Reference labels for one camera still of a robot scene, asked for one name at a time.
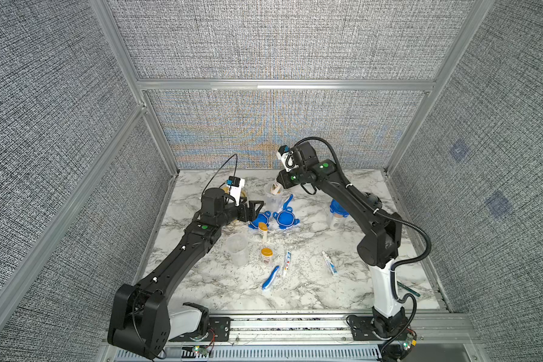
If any blue toothbrush left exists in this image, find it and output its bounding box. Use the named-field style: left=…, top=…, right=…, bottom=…
left=262, top=265, right=281, bottom=291

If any aluminium front rail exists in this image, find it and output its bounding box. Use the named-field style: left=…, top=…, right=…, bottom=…
left=204, top=310, right=481, bottom=345

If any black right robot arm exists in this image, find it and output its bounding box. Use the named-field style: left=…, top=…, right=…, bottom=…
left=276, top=137, right=432, bottom=345

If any orange cap bottle lying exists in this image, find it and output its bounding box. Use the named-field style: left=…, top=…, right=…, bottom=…
left=258, top=223, right=268, bottom=244

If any grey bowl with stones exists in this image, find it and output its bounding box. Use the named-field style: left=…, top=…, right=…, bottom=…
left=366, top=192, right=383, bottom=211

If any toothpaste tube vertical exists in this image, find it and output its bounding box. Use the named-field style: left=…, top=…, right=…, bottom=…
left=321, top=251, right=338, bottom=276

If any green handled fork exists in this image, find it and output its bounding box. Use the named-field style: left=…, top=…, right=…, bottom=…
left=397, top=281, right=421, bottom=297

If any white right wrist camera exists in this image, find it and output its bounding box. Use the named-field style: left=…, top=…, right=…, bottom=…
left=276, top=145, right=294, bottom=172

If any blue lid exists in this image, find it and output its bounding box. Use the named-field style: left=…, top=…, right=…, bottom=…
left=248, top=211, right=272, bottom=230
left=330, top=199, right=349, bottom=218
left=273, top=207, right=300, bottom=229

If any orange cap bottle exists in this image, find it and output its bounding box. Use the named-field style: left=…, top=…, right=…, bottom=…
left=258, top=223, right=268, bottom=244
left=260, top=247, right=274, bottom=265
left=270, top=182, right=284, bottom=195

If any blue toothbrush back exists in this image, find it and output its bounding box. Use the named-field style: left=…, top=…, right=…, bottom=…
left=282, top=195, right=294, bottom=212

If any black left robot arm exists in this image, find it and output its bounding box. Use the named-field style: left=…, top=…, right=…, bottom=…
left=107, top=188, right=264, bottom=360

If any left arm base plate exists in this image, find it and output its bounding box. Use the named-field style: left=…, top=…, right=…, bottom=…
left=169, top=317, right=232, bottom=343

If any clear cup back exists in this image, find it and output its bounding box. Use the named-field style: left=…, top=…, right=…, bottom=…
left=264, top=182, right=284, bottom=213

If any blue toothbrush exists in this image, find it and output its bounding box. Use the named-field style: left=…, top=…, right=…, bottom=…
left=282, top=195, right=294, bottom=212
left=262, top=265, right=281, bottom=291

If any yellow steamer basket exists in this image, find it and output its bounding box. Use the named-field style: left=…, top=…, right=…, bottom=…
left=222, top=185, right=248, bottom=205

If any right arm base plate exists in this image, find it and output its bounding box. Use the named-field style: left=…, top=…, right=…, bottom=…
left=345, top=315, right=417, bottom=342

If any orange cap bottle front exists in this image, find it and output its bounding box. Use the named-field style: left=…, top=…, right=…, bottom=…
left=260, top=247, right=274, bottom=265

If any clear cup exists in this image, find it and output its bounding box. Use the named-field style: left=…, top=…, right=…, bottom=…
left=264, top=182, right=284, bottom=213
left=327, top=211, right=348, bottom=230
left=225, top=233, right=250, bottom=267

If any toothpaste tube horizontal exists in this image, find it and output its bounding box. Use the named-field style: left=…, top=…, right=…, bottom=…
left=282, top=250, right=292, bottom=278

